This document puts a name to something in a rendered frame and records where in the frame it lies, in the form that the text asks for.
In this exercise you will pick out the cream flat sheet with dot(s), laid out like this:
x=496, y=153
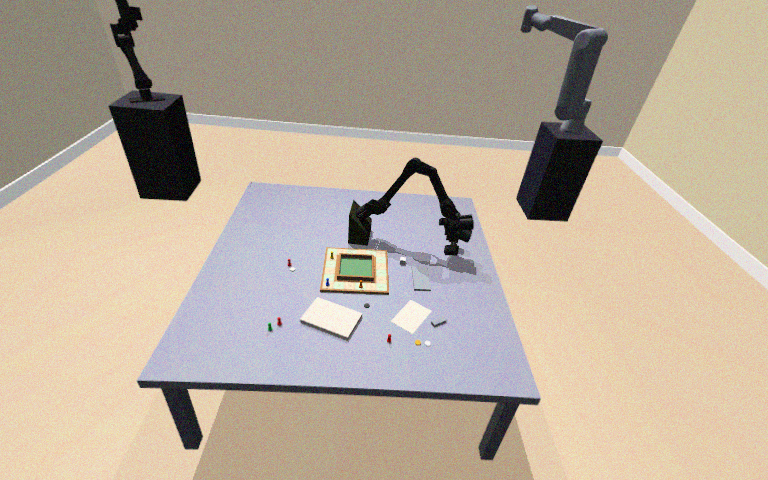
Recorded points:
x=411, y=316

